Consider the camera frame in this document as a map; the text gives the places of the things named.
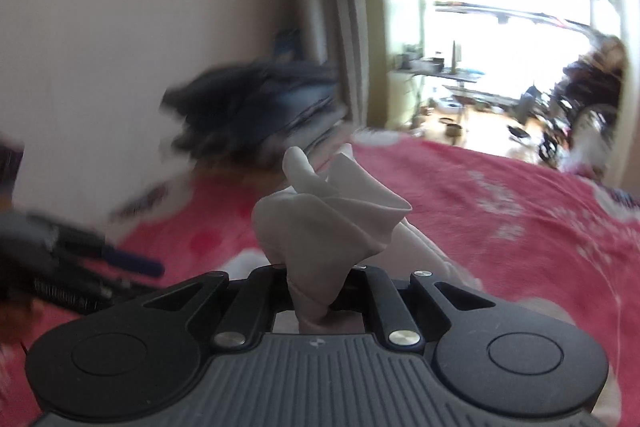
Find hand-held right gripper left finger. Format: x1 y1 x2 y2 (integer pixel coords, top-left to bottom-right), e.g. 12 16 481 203
143 265 297 351

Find folding table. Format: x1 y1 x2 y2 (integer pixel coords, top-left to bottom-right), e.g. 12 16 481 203
391 56 487 128

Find dark grey folded jeans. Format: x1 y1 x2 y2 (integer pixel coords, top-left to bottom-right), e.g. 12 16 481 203
160 59 341 148

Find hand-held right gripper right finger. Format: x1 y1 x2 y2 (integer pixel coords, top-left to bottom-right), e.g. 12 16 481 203
331 266 499 351

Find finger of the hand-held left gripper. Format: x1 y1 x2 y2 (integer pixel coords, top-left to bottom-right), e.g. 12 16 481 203
59 226 166 278
74 266 157 301

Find white button shirt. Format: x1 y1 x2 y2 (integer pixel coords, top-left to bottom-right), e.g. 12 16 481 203
219 145 482 336

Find black wheelchair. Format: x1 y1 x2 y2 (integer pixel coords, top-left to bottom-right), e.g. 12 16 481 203
536 36 629 168

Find beige curtain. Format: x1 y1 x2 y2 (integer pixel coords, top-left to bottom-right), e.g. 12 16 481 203
294 0 392 128

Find white plastic bag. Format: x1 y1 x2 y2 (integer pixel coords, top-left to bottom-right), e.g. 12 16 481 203
564 126 609 174

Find blue folded jeans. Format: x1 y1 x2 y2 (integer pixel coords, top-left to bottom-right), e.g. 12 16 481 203
250 77 346 132

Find pink floral blanket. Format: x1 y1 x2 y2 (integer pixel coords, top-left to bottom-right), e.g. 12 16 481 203
0 131 640 427

